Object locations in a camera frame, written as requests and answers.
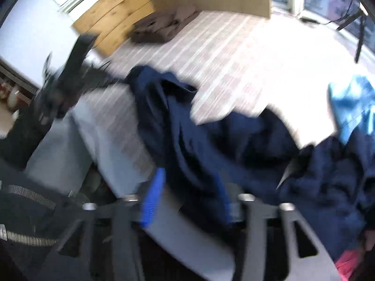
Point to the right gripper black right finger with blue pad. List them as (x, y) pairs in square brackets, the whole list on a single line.
[(275, 241)]

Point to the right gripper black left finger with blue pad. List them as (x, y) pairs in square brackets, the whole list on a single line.
[(102, 242)]

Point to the navy blue garment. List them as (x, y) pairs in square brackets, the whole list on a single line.
[(206, 165)]

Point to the folded brown clothes stack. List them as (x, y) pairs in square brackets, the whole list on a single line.
[(162, 26)]

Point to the red cloth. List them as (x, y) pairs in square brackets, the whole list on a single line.
[(347, 262)]

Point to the grey bed sheet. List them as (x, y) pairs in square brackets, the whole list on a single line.
[(171, 247)]

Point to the black zippered bag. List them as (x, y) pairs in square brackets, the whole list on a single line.
[(32, 220)]

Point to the light blue striped garment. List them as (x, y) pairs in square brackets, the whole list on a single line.
[(352, 105)]

